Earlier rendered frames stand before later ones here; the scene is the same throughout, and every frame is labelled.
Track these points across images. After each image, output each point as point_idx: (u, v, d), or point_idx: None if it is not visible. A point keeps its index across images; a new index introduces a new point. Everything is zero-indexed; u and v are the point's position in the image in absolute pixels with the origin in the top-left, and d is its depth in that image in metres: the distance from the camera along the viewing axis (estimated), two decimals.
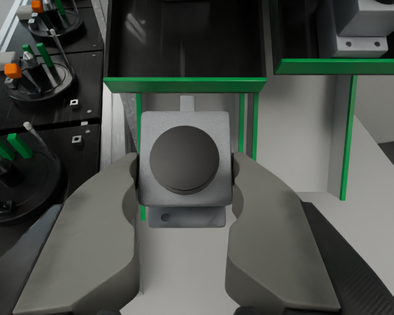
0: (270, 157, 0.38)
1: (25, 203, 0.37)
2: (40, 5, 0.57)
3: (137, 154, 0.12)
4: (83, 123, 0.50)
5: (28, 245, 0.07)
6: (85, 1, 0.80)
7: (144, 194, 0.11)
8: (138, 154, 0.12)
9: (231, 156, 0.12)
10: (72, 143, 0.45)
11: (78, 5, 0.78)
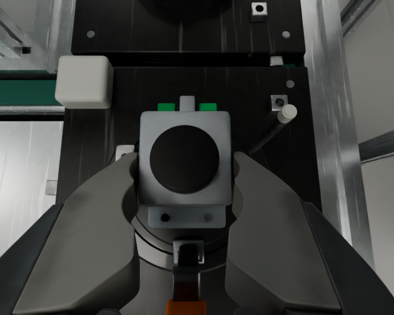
0: None
1: (219, 241, 0.20)
2: None
3: (137, 154, 0.12)
4: (275, 60, 0.26)
5: (28, 245, 0.07)
6: None
7: (143, 194, 0.11)
8: (138, 154, 0.12)
9: (231, 156, 0.12)
10: (272, 110, 0.24)
11: None
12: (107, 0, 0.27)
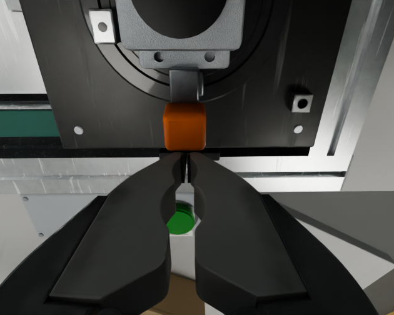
0: None
1: (220, 72, 0.19)
2: None
3: (181, 154, 0.12)
4: None
5: (71, 231, 0.08)
6: None
7: (127, 35, 0.09)
8: (182, 154, 0.12)
9: (187, 157, 0.12)
10: None
11: None
12: None
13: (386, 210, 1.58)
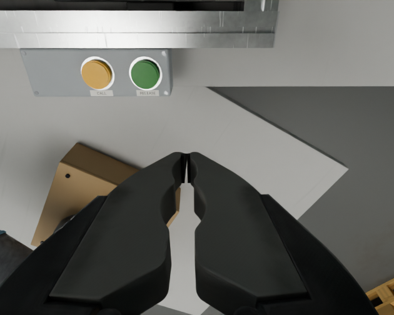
0: None
1: None
2: None
3: (181, 154, 0.12)
4: None
5: (71, 231, 0.08)
6: None
7: None
8: (182, 154, 0.12)
9: (187, 157, 0.12)
10: None
11: None
12: None
13: (369, 179, 1.66)
